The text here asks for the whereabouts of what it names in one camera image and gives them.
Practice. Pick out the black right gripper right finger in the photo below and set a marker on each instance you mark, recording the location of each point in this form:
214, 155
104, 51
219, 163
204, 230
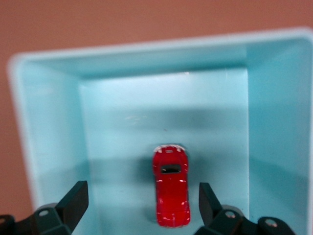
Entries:
212, 215

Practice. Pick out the blue plastic storage box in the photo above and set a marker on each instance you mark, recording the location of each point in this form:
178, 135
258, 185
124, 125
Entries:
122, 110

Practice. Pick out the red beetle toy car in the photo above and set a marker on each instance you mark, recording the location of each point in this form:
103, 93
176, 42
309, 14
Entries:
172, 193

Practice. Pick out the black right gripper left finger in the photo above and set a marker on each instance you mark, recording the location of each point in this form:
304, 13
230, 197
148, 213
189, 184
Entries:
68, 210

